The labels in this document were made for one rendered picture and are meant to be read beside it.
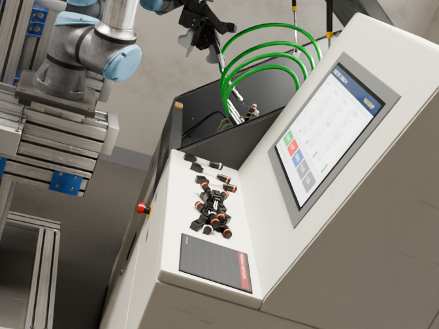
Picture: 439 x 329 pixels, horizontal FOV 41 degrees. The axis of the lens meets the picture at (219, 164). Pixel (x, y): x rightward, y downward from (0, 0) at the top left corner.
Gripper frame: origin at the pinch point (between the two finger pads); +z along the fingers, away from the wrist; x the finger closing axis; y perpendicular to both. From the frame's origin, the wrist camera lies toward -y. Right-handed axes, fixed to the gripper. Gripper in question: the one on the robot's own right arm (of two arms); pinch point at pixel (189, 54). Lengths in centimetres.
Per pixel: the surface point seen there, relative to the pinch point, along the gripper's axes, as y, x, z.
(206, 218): -12, 74, 22
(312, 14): -80, -199, -17
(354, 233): -36, 99, 4
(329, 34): -35, 27, -25
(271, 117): -28.0, 28.8, 4.4
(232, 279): -18, 95, 23
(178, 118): -5.1, -13.5, 26.7
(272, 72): -37, -37, 2
